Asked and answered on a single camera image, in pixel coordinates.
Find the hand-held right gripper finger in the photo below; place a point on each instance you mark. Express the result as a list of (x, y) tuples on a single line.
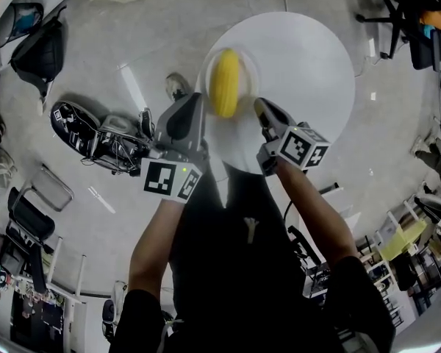
[(261, 107)]

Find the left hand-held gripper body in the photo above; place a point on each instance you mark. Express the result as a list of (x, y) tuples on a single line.
[(161, 178)]

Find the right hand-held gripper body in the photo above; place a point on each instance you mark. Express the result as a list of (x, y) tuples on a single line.
[(297, 147)]

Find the white round plate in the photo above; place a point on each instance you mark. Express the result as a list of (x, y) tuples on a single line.
[(248, 79)]

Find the yellow corn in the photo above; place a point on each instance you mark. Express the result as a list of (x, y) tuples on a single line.
[(225, 83)]

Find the person's right forearm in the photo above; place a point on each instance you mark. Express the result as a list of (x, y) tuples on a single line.
[(316, 215)]

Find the person's left forearm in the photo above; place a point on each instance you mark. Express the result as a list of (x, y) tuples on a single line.
[(150, 248)]

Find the round white table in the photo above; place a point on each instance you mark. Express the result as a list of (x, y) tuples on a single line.
[(301, 68)]

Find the white marble board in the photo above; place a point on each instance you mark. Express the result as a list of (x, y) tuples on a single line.
[(347, 208)]

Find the person's grey shoe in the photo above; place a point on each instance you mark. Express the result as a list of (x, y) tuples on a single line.
[(177, 85)]

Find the black sticker-covered case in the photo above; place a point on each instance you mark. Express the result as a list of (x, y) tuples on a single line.
[(73, 127)]

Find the person's black clothing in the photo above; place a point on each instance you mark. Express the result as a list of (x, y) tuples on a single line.
[(242, 292)]

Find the yellow-green board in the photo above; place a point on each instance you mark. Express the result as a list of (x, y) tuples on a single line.
[(404, 239)]

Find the black office chair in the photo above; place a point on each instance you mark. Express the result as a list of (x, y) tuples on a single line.
[(422, 53)]

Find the white storage rack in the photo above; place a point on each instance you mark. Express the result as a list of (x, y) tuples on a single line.
[(389, 285)]

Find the black backpack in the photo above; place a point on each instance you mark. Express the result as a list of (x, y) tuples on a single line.
[(40, 57)]

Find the teal cloth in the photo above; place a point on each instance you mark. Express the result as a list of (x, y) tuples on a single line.
[(427, 31)]

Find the orange cushion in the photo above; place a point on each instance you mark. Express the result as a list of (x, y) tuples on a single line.
[(434, 18)]

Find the black mesh wastebasket with teal bag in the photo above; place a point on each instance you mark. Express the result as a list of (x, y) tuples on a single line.
[(20, 24)]

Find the black metal frame chair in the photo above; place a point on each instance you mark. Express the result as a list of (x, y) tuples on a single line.
[(33, 215)]

